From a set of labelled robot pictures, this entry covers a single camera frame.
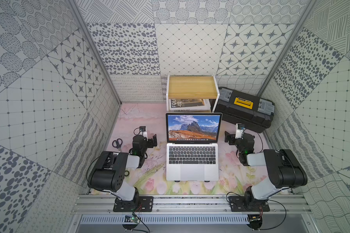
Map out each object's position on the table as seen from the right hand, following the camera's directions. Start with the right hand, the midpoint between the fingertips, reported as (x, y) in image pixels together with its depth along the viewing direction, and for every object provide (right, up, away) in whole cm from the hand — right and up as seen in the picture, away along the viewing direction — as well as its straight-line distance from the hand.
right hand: (233, 132), depth 95 cm
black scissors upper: (-78, -8, 0) cm, 78 cm away
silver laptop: (-28, -7, -12) cm, 32 cm away
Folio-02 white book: (-29, +18, -2) cm, 34 cm away
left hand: (-58, 0, -1) cm, 58 cm away
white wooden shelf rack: (-27, +28, -10) cm, 41 cm away
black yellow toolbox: (+14, +13, -3) cm, 19 cm away
